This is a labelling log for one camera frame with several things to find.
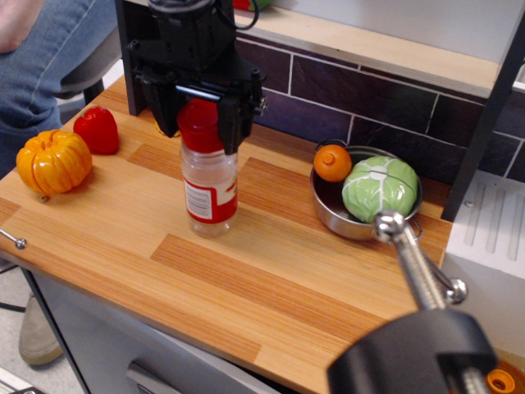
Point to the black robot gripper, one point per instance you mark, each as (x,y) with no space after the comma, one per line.
(194,56)

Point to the red plastic cap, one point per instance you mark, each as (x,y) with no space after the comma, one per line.
(197,122)

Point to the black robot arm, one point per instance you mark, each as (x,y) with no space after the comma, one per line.
(188,6)

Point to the yellow toy corn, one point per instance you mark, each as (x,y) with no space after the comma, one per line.
(161,132)

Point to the clear plastic jar red label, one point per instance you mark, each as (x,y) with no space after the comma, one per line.
(211,189)

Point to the red toy bell pepper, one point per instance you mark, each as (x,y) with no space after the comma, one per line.
(98,128)

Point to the red green toy on shelf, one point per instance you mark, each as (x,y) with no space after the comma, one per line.
(251,5)

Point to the wooden shelf board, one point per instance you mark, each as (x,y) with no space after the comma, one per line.
(420,62)

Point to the orange toy fruit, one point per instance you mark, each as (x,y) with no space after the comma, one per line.
(332,163)

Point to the orange toy pumpkin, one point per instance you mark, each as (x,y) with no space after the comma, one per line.
(54,162)

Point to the small steel pot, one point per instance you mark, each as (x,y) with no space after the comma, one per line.
(327,199)

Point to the person leg in jeans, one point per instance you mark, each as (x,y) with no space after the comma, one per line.
(41,43)

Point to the green toy cabbage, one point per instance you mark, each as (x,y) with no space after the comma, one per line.
(379,183)

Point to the small metal clamp rod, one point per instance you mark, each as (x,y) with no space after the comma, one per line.
(19,243)

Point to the beige shoe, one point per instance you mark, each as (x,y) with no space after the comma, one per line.
(37,343)

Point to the white toy sink unit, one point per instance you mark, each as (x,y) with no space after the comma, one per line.
(487,238)

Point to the black metal clamp with screw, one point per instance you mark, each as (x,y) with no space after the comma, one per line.
(436,349)

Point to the grey drawer handle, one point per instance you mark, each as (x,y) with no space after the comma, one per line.
(141,381)

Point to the black shelf post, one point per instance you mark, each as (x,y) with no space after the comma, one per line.
(504,82)

